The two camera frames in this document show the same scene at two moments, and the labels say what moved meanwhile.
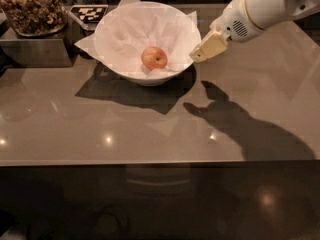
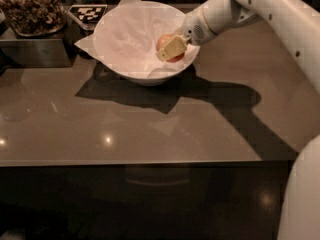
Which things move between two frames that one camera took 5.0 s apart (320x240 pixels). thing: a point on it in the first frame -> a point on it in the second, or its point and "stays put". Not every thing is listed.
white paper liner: x=124 y=31 stays put
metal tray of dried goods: x=34 y=10 stays put
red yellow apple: x=153 y=58 -> x=161 y=44
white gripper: x=235 y=18 -> x=194 y=29
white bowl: x=148 y=43 stays put
